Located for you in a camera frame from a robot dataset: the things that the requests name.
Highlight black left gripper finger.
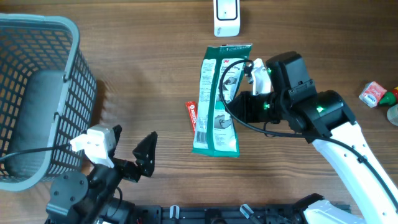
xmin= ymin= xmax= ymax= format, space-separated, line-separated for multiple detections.
xmin=113 ymin=124 xmax=123 ymax=152
xmin=132 ymin=131 xmax=158 ymax=177

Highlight green glove package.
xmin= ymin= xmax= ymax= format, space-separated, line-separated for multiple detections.
xmin=192 ymin=44 xmax=252 ymax=157

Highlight red stick sachet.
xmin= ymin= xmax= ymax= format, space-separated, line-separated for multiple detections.
xmin=185 ymin=101 xmax=197 ymax=133

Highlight red small packet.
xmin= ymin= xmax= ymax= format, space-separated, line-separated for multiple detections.
xmin=359 ymin=82 xmax=387 ymax=108

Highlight yellow bottle green cap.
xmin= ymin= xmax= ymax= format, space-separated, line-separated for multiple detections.
xmin=379 ymin=87 xmax=398 ymax=106

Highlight clear jar green lid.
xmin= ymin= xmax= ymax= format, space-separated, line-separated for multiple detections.
xmin=387 ymin=105 xmax=398 ymax=126

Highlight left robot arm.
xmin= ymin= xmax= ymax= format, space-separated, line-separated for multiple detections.
xmin=46 ymin=124 xmax=158 ymax=223

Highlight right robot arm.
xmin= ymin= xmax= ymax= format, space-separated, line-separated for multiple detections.
xmin=225 ymin=51 xmax=397 ymax=223

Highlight white barcode scanner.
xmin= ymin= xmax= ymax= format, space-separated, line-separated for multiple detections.
xmin=213 ymin=0 xmax=241 ymax=37

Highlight grey plastic shopping basket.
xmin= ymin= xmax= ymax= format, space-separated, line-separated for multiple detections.
xmin=1 ymin=14 xmax=97 ymax=192

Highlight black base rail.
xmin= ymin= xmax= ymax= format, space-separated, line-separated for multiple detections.
xmin=127 ymin=204 xmax=308 ymax=224

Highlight black left camera cable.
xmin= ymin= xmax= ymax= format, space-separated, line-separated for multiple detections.
xmin=0 ymin=143 xmax=72 ymax=162

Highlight black camera cable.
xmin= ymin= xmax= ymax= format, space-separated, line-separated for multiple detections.
xmin=0 ymin=143 xmax=72 ymax=162
xmin=218 ymin=58 xmax=398 ymax=212

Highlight black right camera cable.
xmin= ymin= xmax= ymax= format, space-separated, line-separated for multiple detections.
xmin=218 ymin=58 xmax=398 ymax=212

